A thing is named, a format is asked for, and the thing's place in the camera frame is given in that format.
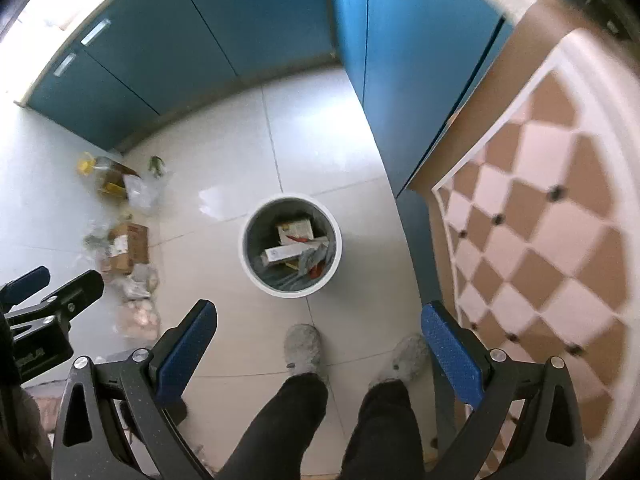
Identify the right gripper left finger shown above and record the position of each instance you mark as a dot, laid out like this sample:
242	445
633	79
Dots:
89	441

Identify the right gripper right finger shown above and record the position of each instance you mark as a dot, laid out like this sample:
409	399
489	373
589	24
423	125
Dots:
547	443

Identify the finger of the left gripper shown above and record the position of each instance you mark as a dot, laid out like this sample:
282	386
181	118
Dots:
15	292

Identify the white printed sachet packet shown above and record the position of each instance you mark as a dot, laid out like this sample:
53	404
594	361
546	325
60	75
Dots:
314	252

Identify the white green medicine box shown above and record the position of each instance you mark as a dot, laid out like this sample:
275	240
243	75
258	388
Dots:
299	228

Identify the white round trash bin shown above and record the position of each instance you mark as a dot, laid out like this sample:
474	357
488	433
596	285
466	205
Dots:
260	233

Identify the blue kitchen cabinets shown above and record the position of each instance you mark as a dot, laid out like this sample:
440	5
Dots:
134	63

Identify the bag of eggs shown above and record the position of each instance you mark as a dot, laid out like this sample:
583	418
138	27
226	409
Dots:
139	320

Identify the cardboard box on floor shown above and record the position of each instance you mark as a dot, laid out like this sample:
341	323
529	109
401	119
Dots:
127	245

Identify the cooking oil bottle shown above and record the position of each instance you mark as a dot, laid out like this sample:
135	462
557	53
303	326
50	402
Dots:
108	175

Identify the clear plastic bag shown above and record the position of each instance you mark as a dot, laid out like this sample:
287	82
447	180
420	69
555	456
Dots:
145	194

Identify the black left trouser leg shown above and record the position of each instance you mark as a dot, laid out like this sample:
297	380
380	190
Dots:
274	444

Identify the black trouser leg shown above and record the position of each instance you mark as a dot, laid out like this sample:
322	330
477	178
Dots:
274	444
386	442

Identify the black right trouser leg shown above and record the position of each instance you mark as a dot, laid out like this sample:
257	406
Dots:
386	442

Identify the grey right slipper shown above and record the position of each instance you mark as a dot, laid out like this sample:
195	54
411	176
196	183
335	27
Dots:
406	362

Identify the grey slipper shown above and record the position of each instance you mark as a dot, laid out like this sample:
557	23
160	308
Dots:
302	350
406	362

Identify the green vegetable on floor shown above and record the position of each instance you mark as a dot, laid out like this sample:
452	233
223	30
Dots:
156	167

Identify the grey left slipper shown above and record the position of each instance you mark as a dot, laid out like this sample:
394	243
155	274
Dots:
302	350

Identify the checkered brown table mat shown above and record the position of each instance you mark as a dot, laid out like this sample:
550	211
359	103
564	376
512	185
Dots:
533	196

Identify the long white box in bin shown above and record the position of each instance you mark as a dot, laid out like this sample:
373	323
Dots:
283	253

